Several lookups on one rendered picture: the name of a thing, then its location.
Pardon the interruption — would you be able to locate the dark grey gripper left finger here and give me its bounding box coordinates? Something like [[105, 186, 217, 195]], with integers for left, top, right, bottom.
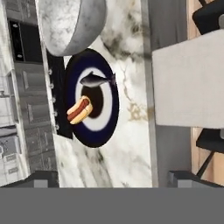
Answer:
[[0, 170, 60, 189]]

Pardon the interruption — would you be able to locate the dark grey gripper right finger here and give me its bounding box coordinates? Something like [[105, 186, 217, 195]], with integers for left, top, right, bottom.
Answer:
[[166, 170, 224, 189]]

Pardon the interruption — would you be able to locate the grey counter side panel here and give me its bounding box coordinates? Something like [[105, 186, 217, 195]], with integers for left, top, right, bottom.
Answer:
[[141, 0, 194, 188]]

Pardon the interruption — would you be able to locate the dark blue and white plate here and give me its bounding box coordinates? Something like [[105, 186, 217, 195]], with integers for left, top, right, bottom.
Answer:
[[64, 47, 120, 149]]

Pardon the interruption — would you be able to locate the grey cooked fish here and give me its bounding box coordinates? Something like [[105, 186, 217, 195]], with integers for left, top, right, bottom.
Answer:
[[79, 70, 117, 89]]

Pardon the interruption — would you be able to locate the large grey marbled bowl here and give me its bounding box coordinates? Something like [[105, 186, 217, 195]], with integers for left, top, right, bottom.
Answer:
[[35, 0, 108, 58]]

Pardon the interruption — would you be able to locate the black stool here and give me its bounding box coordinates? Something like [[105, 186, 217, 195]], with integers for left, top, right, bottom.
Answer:
[[192, 0, 224, 36], [195, 127, 224, 179]]

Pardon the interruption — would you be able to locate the hot dog in bun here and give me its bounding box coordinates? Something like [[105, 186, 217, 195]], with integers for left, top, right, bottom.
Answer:
[[66, 94, 95, 126]]

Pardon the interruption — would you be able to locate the grey cupboard run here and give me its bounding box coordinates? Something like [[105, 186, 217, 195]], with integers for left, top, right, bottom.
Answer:
[[0, 0, 60, 188]]

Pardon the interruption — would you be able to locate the black hob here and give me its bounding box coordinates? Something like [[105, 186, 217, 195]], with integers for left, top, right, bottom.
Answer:
[[45, 51, 74, 140]]

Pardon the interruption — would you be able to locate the large white block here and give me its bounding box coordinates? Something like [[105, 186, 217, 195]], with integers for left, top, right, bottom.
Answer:
[[150, 28, 224, 130]]

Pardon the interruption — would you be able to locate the black built-in oven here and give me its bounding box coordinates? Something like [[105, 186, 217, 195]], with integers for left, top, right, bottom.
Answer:
[[8, 18, 45, 64]]

